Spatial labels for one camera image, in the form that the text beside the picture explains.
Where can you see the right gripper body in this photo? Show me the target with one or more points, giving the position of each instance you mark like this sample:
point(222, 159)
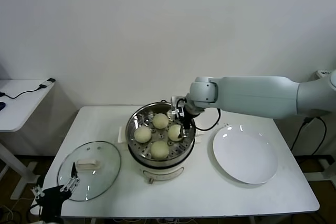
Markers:
point(189, 113)

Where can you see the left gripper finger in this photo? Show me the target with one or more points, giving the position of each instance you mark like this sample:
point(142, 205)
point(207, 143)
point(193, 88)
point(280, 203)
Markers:
point(73, 171)
point(36, 191)

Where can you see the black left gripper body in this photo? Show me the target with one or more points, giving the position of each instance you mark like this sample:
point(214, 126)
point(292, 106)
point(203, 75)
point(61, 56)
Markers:
point(52, 195)

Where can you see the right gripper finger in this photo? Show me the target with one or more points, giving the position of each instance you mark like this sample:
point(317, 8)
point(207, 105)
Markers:
point(181, 133)
point(187, 128)

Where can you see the white steamed baozi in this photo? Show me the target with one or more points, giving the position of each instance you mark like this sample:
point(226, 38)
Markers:
point(173, 132)
point(143, 134)
point(160, 121)
point(160, 150)

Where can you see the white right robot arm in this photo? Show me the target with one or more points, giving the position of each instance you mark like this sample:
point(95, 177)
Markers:
point(257, 95)

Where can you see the stainless steel steamer basket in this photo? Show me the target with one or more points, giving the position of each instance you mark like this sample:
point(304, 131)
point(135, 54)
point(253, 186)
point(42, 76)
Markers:
point(181, 153)

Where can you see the white electric cooker base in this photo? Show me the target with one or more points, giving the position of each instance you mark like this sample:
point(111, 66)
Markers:
point(162, 172)

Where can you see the white round plate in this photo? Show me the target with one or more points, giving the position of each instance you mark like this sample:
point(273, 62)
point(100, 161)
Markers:
point(244, 153)

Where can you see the white side table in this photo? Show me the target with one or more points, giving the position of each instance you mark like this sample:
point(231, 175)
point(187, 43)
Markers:
point(23, 103)

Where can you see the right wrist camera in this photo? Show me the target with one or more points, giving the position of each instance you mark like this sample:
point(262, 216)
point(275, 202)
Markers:
point(175, 108)

